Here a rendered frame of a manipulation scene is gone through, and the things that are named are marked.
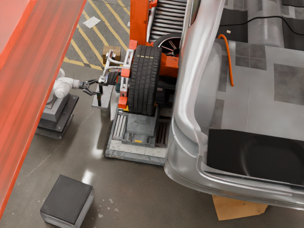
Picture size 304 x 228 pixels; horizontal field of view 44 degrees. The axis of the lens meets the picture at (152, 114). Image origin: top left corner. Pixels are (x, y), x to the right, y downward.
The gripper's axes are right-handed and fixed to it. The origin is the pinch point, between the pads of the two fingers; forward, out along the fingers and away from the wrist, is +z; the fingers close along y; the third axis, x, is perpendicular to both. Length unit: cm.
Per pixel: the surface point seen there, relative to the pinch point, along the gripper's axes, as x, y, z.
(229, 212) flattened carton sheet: -83, 68, 144
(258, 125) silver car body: 9, 23, 148
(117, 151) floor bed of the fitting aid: -75, 22, 20
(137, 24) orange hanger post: 36, -55, 25
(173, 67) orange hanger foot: -16, -55, 66
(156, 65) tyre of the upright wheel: 33, -8, 51
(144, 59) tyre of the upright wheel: 34, -13, 39
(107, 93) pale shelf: -38.1, -24.5, 0.7
